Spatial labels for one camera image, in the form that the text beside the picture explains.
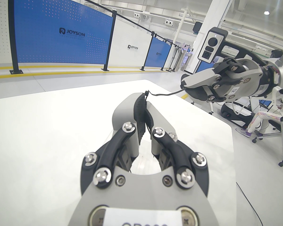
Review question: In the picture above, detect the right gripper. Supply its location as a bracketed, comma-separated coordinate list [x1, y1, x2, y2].
[180, 57, 283, 103]

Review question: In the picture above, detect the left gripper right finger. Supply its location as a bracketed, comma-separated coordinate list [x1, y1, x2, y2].
[141, 101, 210, 198]

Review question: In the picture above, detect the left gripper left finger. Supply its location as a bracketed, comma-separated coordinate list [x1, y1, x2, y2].
[81, 92, 147, 189]

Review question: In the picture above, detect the thin black zip tie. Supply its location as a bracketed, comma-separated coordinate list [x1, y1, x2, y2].
[143, 89, 188, 140]

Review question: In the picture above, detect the small blue partition panel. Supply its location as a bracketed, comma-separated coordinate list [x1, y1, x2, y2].
[145, 36, 173, 68]

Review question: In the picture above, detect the person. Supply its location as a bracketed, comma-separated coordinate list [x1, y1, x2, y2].
[235, 49, 283, 138]

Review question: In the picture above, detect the large blue partition panel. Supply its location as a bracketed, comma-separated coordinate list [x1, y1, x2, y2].
[14, 0, 115, 64]

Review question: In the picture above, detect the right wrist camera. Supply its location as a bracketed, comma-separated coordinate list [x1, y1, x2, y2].
[197, 27, 249, 63]

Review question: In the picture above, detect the black cable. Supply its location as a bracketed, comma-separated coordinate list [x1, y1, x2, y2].
[236, 182, 262, 226]

